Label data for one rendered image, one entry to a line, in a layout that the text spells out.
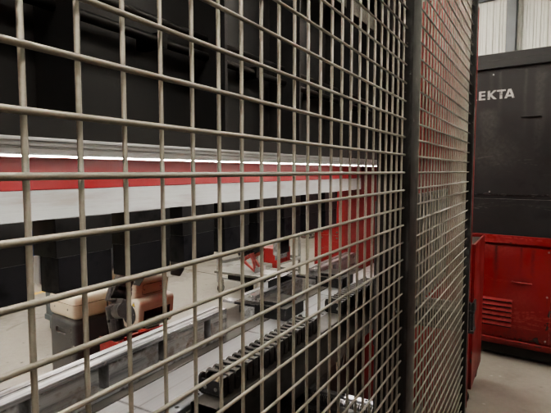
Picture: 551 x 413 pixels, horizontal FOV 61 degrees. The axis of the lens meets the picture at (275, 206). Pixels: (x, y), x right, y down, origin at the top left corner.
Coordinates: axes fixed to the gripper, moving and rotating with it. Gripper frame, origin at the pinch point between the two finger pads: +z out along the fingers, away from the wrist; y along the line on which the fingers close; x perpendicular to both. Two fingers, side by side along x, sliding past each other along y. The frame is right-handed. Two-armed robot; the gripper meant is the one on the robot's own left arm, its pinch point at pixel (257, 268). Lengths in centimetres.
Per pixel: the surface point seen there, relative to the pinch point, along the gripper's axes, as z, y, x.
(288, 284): 11.4, 2.2, -9.6
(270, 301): 15, -46, -32
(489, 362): 120, 209, -16
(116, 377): 17, -87, -8
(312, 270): 9.2, 31.3, -7.2
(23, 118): 5, -153, -99
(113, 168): -29, -88, -34
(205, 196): -22, -53, -29
